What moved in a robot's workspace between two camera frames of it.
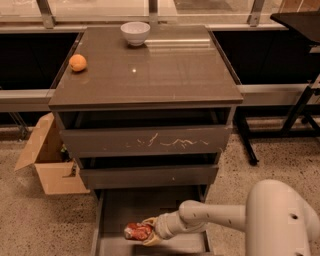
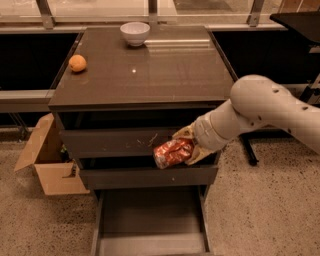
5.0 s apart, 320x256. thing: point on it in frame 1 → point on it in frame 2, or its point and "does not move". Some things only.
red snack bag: x=137 y=231 → x=172 y=152
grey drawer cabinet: x=154 y=116 does not move
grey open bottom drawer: x=118 y=207 does not move
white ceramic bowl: x=136 y=32 does not move
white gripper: x=162 y=227 → x=204 y=134
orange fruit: x=77 y=62 does not move
